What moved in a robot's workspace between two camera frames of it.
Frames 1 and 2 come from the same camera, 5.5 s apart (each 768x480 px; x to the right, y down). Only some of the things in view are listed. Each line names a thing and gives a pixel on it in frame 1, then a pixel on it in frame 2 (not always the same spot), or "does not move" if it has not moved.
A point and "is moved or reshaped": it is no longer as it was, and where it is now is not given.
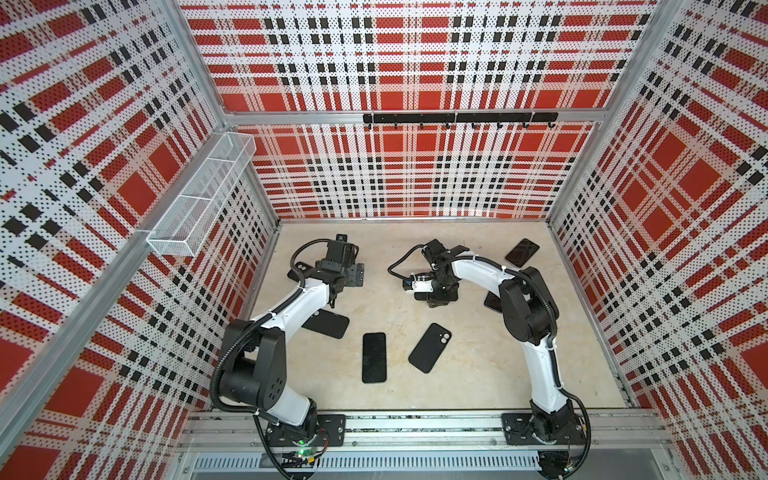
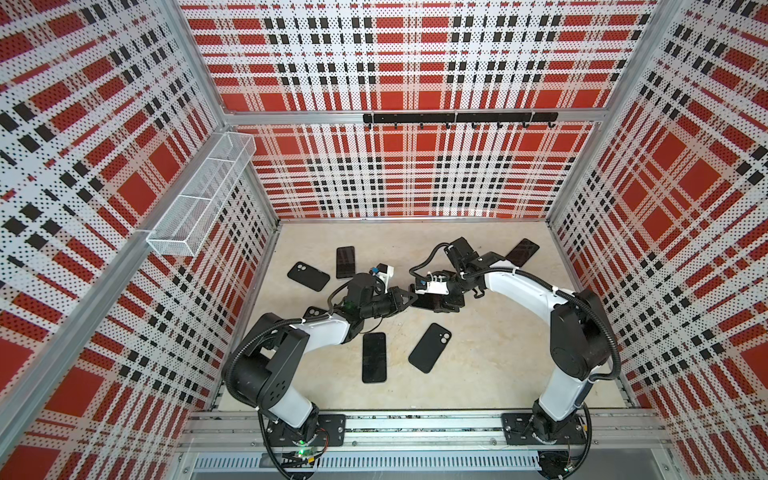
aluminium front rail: [207, 431] does not move
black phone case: [430, 347] does not move
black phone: [493, 302] is moved or reshaped
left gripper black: [354, 274] → [395, 294]
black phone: [374, 358] does not move
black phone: [522, 252] does not move
